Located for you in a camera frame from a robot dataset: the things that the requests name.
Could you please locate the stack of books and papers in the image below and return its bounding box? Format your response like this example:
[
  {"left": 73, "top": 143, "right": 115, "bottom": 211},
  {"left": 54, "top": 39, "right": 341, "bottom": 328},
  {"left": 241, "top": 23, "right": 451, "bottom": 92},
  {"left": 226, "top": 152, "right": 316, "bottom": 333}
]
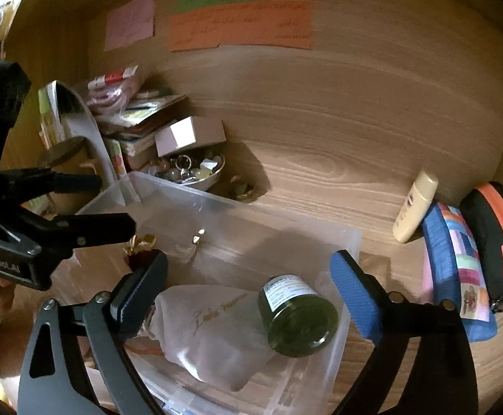
[{"left": 98, "top": 91, "right": 189, "bottom": 174}]

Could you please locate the orange sticky note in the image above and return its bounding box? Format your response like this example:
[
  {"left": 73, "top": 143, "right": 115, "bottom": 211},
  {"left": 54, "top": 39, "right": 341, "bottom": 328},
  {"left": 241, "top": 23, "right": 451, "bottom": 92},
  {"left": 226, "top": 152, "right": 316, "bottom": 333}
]
[{"left": 168, "top": 0, "right": 314, "bottom": 53}]

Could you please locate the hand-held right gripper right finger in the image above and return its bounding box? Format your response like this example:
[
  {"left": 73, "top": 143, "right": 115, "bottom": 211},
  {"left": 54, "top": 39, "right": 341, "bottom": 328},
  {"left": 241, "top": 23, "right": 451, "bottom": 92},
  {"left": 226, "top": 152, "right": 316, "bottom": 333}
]
[{"left": 329, "top": 249, "right": 477, "bottom": 415}]

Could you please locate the blue patchwork pencil case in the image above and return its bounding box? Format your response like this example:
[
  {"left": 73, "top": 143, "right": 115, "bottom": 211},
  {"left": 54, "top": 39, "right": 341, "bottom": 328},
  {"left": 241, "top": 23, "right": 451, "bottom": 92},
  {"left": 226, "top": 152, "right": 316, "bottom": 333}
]
[{"left": 421, "top": 201, "right": 498, "bottom": 343}]

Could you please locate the bowl of trinkets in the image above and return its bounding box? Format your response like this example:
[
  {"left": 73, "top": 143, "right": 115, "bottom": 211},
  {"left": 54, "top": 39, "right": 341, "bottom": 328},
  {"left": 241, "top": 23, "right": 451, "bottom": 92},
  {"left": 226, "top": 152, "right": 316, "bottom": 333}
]
[{"left": 150, "top": 151, "right": 226, "bottom": 192}]

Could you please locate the silver desk lamp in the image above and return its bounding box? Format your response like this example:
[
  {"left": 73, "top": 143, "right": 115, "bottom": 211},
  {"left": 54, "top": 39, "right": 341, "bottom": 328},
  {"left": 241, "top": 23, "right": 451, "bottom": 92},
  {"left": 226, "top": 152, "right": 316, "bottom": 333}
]
[{"left": 36, "top": 80, "right": 142, "bottom": 206}]

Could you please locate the small white cardboard box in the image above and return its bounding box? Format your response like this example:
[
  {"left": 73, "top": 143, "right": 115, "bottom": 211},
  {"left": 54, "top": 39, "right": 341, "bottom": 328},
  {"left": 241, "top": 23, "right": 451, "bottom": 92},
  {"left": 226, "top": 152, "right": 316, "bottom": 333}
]
[{"left": 155, "top": 116, "right": 227, "bottom": 157}]

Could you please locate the wooden desk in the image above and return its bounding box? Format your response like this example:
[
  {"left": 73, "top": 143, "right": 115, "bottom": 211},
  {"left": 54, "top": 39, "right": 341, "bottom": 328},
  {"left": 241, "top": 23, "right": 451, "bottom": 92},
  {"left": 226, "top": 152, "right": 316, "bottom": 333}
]
[{"left": 0, "top": 0, "right": 503, "bottom": 415}]

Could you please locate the pink sticky note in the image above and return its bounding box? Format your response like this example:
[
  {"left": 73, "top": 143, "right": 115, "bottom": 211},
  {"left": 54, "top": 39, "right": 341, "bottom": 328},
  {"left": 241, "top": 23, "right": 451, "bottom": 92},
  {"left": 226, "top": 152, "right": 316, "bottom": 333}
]
[{"left": 104, "top": 0, "right": 156, "bottom": 52}]

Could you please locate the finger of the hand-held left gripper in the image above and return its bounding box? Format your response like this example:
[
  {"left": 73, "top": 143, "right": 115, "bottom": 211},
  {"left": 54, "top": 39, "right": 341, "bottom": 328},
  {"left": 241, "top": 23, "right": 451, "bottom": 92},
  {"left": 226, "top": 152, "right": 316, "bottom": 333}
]
[
  {"left": 31, "top": 207, "right": 137, "bottom": 264},
  {"left": 39, "top": 168, "right": 104, "bottom": 194}
]

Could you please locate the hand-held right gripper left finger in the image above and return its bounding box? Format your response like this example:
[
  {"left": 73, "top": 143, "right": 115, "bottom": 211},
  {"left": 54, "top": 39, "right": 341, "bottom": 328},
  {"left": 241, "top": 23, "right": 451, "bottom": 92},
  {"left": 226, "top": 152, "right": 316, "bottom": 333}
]
[{"left": 17, "top": 249, "right": 168, "bottom": 415}]

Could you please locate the clear plastic storage box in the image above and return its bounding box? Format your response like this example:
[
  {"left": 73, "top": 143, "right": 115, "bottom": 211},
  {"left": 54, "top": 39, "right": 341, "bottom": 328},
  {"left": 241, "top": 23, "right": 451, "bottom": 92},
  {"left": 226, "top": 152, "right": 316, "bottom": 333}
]
[{"left": 75, "top": 170, "right": 363, "bottom": 415}]

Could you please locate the cream lotion bottle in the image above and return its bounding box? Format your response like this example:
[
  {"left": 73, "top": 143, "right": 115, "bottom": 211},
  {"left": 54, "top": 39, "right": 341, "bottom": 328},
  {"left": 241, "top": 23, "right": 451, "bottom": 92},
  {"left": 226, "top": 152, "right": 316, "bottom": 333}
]
[{"left": 392, "top": 170, "right": 439, "bottom": 243}]

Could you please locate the white drawstring cloth pouch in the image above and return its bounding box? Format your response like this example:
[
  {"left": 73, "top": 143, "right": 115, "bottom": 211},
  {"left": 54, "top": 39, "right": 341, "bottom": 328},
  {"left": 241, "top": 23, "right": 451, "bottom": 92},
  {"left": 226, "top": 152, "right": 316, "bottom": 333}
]
[{"left": 141, "top": 284, "right": 278, "bottom": 392}]

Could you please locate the black orange zipper pouch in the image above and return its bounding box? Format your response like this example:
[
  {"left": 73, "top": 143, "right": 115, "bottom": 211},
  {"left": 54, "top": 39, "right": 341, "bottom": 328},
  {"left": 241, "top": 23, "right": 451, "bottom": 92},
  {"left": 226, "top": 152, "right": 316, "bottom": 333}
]
[{"left": 459, "top": 182, "right": 503, "bottom": 314}]

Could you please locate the red white plastic packet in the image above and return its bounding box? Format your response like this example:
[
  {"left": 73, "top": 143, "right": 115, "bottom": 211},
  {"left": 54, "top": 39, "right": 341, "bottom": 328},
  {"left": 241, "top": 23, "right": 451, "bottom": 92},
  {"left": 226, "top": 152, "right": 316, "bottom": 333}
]
[{"left": 86, "top": 65, "right": 140, "bottom": 115}]

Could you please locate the gold trinket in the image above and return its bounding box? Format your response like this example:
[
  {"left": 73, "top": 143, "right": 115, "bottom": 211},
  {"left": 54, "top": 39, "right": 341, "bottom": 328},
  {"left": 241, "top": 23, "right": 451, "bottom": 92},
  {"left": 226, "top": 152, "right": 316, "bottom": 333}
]
[{"left": 230, "top": 175, "right": 261, "bottom": 202}]

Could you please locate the gold wrapped candy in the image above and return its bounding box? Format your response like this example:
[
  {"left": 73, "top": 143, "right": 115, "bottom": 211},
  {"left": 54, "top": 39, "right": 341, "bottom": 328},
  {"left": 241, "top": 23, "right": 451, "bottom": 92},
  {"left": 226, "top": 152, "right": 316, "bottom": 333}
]
[{"left": 124, "top": 233, "right": 159, "bottom": 264}]

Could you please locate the dark green glass jar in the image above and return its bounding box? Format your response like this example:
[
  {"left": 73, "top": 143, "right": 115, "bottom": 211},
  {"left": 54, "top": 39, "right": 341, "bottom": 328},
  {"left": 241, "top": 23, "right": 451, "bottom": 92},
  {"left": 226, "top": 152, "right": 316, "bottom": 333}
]
[{"left": 258, "top": 274, "right": 339, "bottom": 358}]

